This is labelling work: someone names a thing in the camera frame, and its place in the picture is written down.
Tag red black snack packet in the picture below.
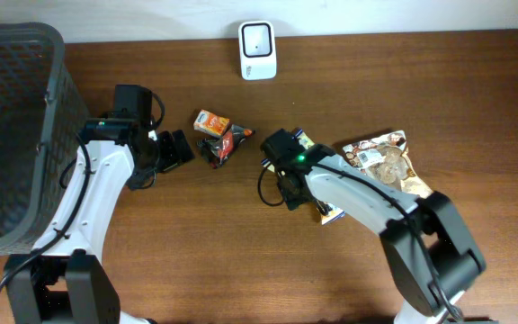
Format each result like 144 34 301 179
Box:
197 124 255 169

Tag dark grey plastic basket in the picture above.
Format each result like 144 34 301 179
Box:
0 22 89 255

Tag yellow wet wipes pack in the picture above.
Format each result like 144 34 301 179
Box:
257 128 345 225

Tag orange small tissue box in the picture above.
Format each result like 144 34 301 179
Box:
193 110 230 138

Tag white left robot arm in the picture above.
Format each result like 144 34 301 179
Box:
0 85 193 323

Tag brown mushroom snack bag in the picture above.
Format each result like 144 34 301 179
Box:
343 130 433 198

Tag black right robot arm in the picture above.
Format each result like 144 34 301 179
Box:
261 129 487 323

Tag white barcode scanner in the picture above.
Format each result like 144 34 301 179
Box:
238 21 277 81

